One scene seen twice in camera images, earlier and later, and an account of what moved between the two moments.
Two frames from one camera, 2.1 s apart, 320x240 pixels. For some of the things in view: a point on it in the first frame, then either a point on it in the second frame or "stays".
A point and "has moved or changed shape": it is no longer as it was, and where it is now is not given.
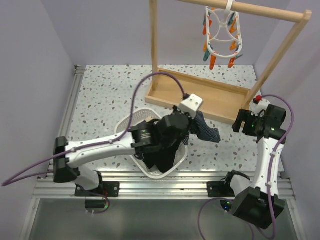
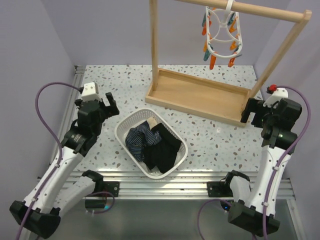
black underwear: x=162 y=155 stays
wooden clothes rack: x=217 y=99 stays
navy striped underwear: x=202 y=130 has moved or changed shape
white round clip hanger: x=224 y=36 stays
